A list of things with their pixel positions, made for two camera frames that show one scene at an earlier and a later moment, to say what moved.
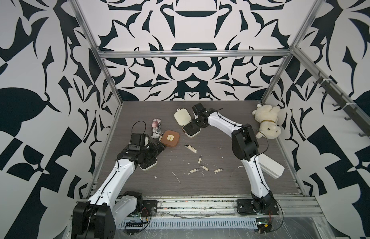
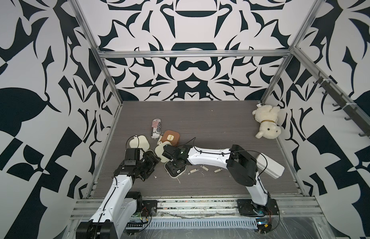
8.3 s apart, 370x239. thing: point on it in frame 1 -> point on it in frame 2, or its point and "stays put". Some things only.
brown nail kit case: (170, 138) stays put
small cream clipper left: (193, 171) stays put
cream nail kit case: (183, 117) -> (174, 169)
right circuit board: (263, 225) stays put
